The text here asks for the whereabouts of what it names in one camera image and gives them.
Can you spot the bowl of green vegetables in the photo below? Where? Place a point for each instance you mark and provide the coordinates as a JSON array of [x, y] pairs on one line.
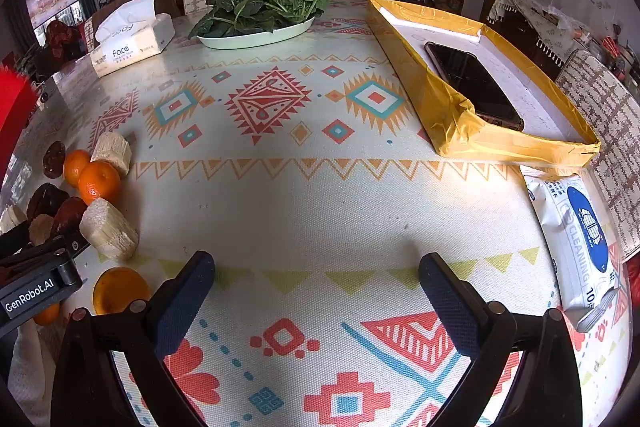
[[260, 9]]

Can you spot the white wet wipes pack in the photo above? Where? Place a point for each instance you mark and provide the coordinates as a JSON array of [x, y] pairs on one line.
[[575, 247]]

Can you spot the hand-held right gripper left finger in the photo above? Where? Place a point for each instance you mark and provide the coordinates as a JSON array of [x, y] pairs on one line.
[[184, 304]]

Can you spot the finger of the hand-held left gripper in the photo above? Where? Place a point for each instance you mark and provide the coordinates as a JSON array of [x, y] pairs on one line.
[[14, 236], [57, 247]]

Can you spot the rice cake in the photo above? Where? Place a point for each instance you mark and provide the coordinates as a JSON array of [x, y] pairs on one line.
[[109, 229]]

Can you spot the red date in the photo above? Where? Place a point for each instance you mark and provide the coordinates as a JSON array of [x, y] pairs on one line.
[[45, 199], [70, 213]]

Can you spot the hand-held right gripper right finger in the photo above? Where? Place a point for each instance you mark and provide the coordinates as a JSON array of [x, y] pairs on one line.
[[450, 304]]

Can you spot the pale green oval plate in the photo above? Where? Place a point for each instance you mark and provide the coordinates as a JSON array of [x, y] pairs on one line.
[[255, 34]]

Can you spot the patterned tablecloth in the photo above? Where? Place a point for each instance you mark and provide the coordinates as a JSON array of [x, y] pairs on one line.
[[320, 167]]

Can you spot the yellow taped shallow box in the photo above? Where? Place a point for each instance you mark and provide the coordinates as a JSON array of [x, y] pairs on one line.
[[450, 107]]

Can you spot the tangerine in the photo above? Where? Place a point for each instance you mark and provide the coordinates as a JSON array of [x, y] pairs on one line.
[[119, 291], [47, 316], [100, 184], [75, 166]]

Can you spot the white tissue box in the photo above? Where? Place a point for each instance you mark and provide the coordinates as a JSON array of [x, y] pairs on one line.
[[131, 34]]

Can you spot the side table with lace cloth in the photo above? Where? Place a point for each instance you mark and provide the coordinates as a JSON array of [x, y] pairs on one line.
[[535, 14]]

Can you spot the black smartphone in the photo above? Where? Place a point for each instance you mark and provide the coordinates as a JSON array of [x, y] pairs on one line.
[[472, 79]]

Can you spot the red shallow box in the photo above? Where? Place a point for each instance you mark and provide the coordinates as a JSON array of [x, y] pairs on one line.
[[14, 107]]

